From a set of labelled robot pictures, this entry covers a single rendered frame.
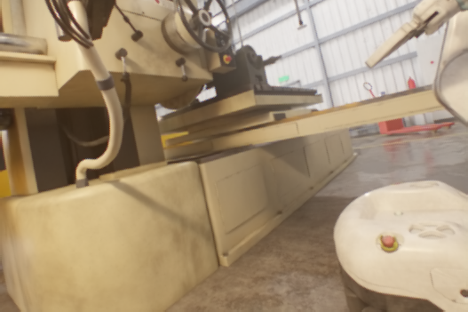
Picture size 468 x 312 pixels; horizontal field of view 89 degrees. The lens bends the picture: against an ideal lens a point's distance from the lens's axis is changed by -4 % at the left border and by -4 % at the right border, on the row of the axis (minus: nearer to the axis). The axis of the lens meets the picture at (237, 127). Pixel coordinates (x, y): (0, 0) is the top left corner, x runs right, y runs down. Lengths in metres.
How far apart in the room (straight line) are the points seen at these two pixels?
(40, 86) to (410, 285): 1.45
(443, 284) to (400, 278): 0.08
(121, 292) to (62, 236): 0.32
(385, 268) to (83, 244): 1.02
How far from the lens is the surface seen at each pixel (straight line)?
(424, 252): 0.71
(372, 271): 0.75
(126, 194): 1.16
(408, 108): 1.50
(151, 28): 1.40
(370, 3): 8.87
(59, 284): 1.29
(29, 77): 1.38
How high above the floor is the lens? 0.67
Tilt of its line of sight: 2 degrees up
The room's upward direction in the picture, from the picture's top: 12 degrees counter-clockwise
